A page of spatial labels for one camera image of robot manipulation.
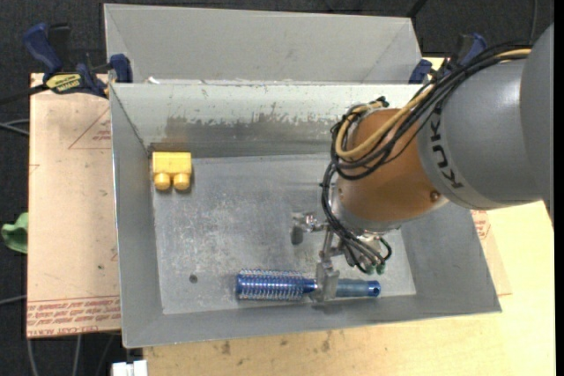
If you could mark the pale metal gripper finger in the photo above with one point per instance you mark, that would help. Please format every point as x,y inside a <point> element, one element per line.
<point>333,284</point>
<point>322,282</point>

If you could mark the blue hairbrush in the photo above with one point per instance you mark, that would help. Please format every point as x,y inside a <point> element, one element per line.
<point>269,285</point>

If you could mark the grey metal bin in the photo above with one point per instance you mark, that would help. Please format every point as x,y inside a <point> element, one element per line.
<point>247,229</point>

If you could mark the yellow toy building block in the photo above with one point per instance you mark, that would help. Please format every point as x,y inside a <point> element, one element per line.
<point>172,166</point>

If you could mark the brown cardboard board, red print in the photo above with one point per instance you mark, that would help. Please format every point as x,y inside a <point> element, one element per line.
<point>70,207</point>

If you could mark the black cylinder on white bracket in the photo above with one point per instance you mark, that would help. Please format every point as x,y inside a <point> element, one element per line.
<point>297,235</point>

